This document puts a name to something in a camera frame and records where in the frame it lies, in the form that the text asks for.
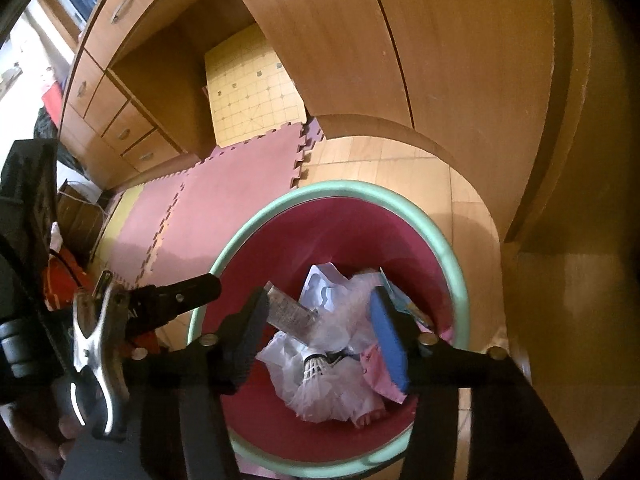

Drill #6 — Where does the metal spring clamp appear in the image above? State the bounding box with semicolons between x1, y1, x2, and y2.
71;270;132;442

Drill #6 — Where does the red bin with green rim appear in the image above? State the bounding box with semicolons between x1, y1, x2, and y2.
187;180;471;478

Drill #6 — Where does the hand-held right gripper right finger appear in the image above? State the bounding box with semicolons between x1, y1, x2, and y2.
369;286;583;480

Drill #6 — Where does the yellow foam mat strip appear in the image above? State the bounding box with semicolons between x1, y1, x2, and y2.
92;185;146;266

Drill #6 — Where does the wooden cabinet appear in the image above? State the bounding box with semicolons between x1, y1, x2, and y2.
57;0;640;411

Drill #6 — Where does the pink foam puzzle mat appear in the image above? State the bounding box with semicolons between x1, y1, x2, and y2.
102;180;187;286
177;122;311;263

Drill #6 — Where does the pink snack packet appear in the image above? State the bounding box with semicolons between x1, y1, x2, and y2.
357;342;408;406

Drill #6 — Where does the brown cardboard box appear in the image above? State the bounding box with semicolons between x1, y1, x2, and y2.
57;182;108;261

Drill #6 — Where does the blue green snack packet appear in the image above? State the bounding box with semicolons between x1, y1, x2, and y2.
378;267;433;328

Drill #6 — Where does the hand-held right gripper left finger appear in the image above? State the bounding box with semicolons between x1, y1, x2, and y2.
60;287;271;480

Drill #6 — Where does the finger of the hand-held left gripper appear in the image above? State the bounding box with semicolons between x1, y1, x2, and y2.
116;274;222;332

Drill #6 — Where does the white printed plastic bag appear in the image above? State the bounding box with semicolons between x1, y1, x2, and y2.
256;332;311;406

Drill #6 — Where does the purple foam mat piece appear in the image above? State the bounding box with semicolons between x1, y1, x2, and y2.
302;117;326;151

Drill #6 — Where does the white shuttlecock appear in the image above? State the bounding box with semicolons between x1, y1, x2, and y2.
290;352;381;423

